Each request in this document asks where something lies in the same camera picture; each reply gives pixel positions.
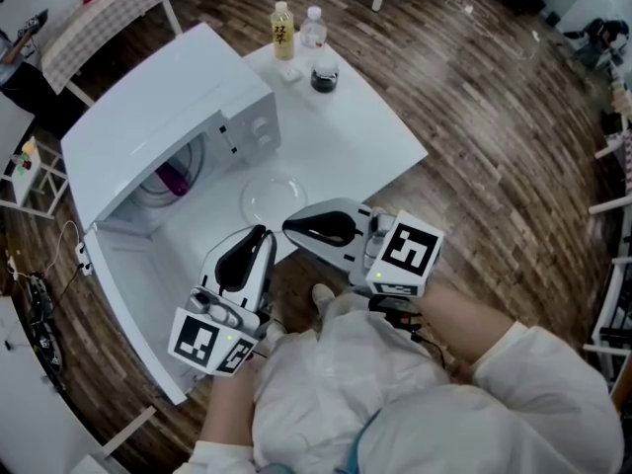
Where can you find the clear water bottle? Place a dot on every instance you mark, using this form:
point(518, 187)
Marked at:
point(313, 30)

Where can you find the plaid-cloth table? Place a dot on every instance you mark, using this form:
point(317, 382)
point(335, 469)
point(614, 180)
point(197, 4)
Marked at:
point(99, 18)

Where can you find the white power strip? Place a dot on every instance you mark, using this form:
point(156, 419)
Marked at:
point(84, 260)

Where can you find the yellow toy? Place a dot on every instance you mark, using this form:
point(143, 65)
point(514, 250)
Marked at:
point(28, 146)

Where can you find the person's left forearm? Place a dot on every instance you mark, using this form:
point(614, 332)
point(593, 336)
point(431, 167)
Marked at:
point(227, 403)

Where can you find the white shelf unit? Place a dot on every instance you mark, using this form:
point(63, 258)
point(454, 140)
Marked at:
point(29, 388)

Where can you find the dark liquid jar white lid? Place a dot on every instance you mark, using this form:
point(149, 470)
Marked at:
point(324, 77)

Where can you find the small white case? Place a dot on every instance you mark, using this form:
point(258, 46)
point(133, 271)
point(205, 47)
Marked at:
point(291, 74)

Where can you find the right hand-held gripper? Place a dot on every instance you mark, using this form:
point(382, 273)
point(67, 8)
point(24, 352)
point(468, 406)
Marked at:
point(410, 250)

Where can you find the clear glass plate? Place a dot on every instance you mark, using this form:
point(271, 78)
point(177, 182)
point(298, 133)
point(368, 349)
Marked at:
point(274, 200)

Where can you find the idle gripper device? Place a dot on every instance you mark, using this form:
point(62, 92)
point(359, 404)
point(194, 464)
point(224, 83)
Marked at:
point(49, 353)
point(39, 294)

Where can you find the small white stand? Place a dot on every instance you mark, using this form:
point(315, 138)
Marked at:
point(34, 181)

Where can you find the purple object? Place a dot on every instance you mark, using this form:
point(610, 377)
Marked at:
point(174, 181)

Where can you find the black belt device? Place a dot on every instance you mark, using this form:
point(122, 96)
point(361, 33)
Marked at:
point(395, 311)

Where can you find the person's right shoe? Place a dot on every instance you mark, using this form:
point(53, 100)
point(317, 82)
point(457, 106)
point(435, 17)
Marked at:
point(321, 296)

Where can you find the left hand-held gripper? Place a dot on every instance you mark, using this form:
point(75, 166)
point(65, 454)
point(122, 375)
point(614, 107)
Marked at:
point(197, 339)

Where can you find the yellow drink bottle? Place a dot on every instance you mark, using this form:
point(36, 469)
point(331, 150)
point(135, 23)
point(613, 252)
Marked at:
point(283, 32)

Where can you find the white microwave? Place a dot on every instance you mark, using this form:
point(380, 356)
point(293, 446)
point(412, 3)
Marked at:
point(163, 97)

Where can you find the white metal rack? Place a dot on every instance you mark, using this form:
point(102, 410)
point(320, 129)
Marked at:
point(612, 314)

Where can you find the person's right forearm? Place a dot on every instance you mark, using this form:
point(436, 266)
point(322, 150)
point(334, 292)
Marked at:
point(464, 324)

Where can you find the white chair frame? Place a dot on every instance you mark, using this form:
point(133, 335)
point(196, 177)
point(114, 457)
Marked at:
point(612, 151)

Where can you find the person's white clothing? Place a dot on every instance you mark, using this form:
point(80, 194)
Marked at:
point(494, 413)

